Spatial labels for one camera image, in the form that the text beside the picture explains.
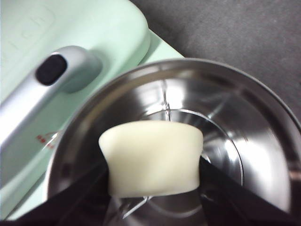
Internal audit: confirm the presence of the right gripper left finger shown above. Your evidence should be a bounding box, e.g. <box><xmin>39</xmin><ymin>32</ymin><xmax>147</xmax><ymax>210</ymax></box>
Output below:
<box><xmin>9</xmin><ymin>160</ymin><xmax>114</xmax><ymax>226</ymax></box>

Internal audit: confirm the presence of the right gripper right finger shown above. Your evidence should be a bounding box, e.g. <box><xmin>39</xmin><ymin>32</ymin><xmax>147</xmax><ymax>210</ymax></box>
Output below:
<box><xmin>199</xmin><ymin>157</ymin><xmax>301</xmax><ymax>226</ymax></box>

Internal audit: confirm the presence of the smooth white steamed bun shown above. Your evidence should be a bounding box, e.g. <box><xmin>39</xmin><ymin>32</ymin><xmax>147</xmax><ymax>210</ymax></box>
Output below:
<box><xmin>98</xmin><ymin>120</ymin><xmax>204</xmax><ymax>197</ymax></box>

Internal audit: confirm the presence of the green breakfast machine base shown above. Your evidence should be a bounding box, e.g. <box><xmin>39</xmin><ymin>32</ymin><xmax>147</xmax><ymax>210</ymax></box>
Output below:
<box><xmin>141</xmin><ymin>30</ymin><xmax>186</xmax><ymax>71</ymax></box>

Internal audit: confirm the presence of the green griddle cover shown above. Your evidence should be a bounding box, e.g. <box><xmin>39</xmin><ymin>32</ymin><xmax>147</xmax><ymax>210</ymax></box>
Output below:
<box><xmin>0</xmin><ymin>0</ymin><xmax>151</xmax><ymax>222</ymax></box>

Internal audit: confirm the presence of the green pot with handle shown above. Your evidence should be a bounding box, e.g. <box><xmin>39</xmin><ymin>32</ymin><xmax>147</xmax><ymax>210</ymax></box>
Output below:
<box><xmin>46</xmin><ymin>58</ymin><xmax>296</xmax><ymax>226</ymax></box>

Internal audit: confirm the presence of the silver griddle cover handle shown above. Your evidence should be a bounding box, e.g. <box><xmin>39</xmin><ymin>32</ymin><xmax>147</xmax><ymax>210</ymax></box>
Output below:
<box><xmin>0</xmin><ymin>46</ymin><xmax>103</xmax><ymax>156</ymax></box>

